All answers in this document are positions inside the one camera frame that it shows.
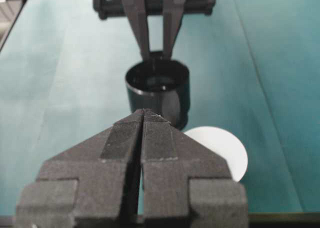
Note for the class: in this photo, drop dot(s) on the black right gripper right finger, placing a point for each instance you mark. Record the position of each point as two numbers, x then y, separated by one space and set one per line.
185 184

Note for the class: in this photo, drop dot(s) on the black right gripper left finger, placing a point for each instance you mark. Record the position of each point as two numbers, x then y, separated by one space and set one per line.
93 184

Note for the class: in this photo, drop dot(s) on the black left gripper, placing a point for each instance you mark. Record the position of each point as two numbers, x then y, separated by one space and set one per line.
136 12

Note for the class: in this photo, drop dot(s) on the white paper cup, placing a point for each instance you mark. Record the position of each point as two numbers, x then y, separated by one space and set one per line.
226 145

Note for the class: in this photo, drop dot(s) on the black cylindrical cup holder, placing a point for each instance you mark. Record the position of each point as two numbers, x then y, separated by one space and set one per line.
161 85

